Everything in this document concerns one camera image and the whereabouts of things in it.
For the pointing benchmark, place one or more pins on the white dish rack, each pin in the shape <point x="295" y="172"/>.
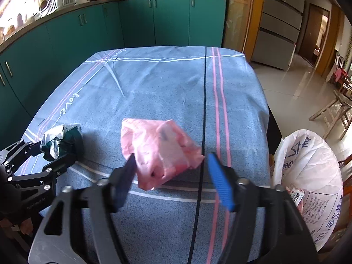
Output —
<point x="52" y="6"/>

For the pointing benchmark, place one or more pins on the wooden sliding door frame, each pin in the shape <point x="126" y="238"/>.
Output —
<point x="242" y="24"/>

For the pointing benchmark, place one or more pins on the blue striped tablecloth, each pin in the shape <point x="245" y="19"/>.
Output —
<point x="169" y="106"/>

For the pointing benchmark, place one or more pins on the silver refrigerator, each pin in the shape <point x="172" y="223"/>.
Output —
<point x="279" y="29"/>

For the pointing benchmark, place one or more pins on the red wooden chair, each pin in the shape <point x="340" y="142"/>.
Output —
<point x="345" y="166"/>

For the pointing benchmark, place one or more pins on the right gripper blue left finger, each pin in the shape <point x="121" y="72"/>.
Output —
<point x="121" y="181"/>

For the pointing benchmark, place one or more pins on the person's left hand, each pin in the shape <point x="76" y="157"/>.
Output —
<point x="26" y="227"/>

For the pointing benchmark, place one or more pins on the white ointment box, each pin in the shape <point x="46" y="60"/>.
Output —
<point x="296" y="194"/>

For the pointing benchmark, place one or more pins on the wooden bench stool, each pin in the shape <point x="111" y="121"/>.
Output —
<point x="338" y="110"/>

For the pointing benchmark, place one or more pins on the pink plastic bag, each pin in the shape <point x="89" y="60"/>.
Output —
<point x="161" y="148"/>

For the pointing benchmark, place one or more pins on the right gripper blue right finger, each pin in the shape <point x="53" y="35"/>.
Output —
<point x="224" y="179"/>

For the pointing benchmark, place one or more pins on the teal lower kitchen cabinets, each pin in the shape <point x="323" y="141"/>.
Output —
<point x="37" y="58"/>

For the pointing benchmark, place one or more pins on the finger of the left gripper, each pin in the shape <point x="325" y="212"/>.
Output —
<point x="55" y="167"/>
<point x="16" y="154"/>

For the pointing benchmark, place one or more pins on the dark green bag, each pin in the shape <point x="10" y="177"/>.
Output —
<point x="61" y="140"/>

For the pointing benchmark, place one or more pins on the white lined trash bin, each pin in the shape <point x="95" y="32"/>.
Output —
<point x="304" y="160"/>

